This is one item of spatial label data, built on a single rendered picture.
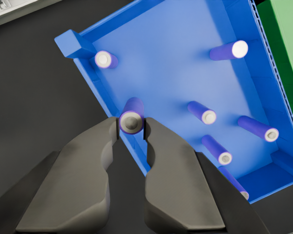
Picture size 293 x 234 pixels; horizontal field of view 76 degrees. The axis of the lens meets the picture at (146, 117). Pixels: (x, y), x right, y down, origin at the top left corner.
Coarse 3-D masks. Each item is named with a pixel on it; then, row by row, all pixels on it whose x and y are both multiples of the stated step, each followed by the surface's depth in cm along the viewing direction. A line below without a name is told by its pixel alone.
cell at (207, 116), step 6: (192, 102) 27; (198, 102) 27; (192, 108) 25; (198, 108) 24; (204, 108) 22; (198, 114) 23; (204, 114) 22; (210, 114) 21; (216, 114) 22; (204, 120) 22; (210, 120) 22
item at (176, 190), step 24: (144, 120) 12; (168, 144) 10; (168, 168) 8; (192, 168) 8; (168, 192) 7; (192, 192) 7; (144, 216) 8; (168, 216) 7; (192, 216) 6; (216, 216) 6
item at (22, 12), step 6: (48, 0) 63; (54, 0) 64; (60, 0) 66; (30, 6) 63; (36, 6) 64; (42, 6) 65; (18, 12) 63; (24, 12) 65; (30, 12) 66; (0, 18) 63; (6, 18) 64; (12, 18) 66; (0, 24) 67
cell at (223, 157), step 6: (204, 138) 28; (210, 138) 27; (204, 144) 28; (210, 144) 26; (216, 144) 25; (210, 150) 26; (216, 150) 24; (222, 150) 23; (216, 156) 24; (222, 156) 23; (228, 156) 23; (222, 162) 23; (228, 162) 23
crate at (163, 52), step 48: (144, 0) 20; (192, 0) 24; (240, 0) 21; (96, 48) 25; (144, 48) 26; (192, 48) 26; (96, 96) 22; (144, 96) 27; (192, 96) 27; (240, 96) 28; (144, 144) 29; (192, 144) 29; (240, 144) 30; (288, 144) 27
